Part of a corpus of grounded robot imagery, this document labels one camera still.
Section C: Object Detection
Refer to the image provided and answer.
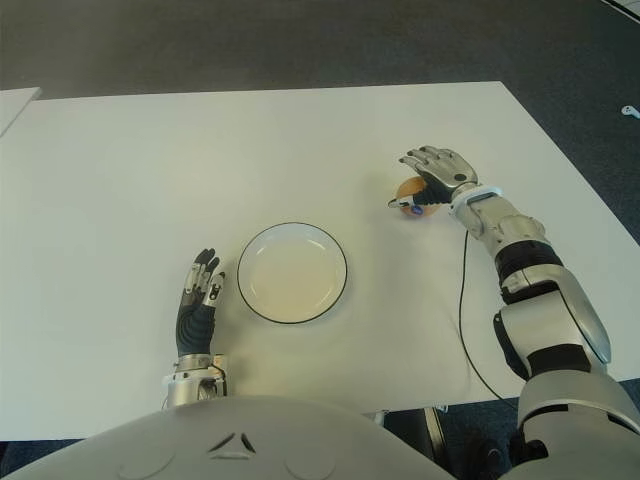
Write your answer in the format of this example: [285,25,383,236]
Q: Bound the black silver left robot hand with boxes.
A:
[174,248,227,359]

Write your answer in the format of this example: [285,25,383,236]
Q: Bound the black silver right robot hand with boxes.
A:
[385,145,479,210]

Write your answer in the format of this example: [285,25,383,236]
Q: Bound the red yellow apple with sticker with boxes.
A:
[397,175,444,218]

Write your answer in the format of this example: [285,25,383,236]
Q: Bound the white plate with black rim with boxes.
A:
[236,222,349,324]

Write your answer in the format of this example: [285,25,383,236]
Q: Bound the grey robot torso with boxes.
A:
[0,394,521,480]

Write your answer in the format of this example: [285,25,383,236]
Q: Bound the black robot foot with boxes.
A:
[464,434,507,480]

